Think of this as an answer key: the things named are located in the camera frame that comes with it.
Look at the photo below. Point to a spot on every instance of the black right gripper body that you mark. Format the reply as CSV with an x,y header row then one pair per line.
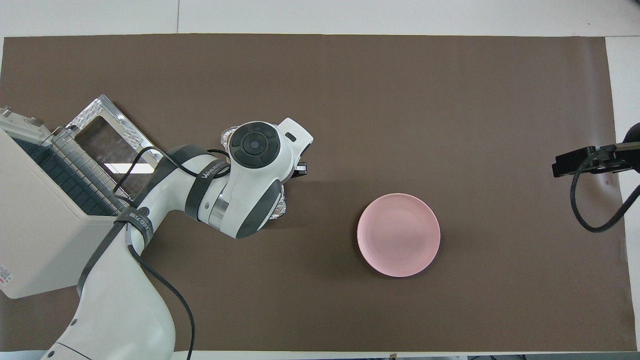
x,y
622,157

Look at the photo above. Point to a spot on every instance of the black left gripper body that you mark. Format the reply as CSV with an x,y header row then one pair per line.
x,y
300,169

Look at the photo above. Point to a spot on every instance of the aluminium foil tray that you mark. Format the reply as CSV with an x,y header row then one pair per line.
x,y
281,207

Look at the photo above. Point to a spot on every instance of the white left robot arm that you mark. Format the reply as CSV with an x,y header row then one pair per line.
x,y
255,145

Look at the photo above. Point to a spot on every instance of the glass oven door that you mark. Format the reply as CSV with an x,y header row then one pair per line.
x,y
95,112

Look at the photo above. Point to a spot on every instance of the white toaster oven body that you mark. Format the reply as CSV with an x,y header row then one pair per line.
x,y
40,240

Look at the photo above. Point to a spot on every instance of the pink round plate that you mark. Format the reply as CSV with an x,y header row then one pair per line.
x,y
398,235

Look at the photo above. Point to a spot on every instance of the brown table mat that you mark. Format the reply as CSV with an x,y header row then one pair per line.
x,y
400,100

